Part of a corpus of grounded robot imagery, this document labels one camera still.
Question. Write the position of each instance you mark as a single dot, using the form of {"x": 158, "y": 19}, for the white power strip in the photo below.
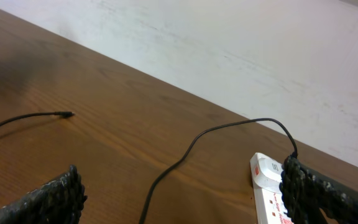
{"x": 268, "y": 200}

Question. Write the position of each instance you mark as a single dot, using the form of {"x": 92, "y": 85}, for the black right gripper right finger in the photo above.
{"x": 311, "y": 197}

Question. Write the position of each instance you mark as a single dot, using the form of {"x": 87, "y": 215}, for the white USB charger adapter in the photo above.
{"x": 266, "y": 172}

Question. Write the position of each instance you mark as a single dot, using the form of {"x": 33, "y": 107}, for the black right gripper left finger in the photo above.
{"x": 59, "y": 201}

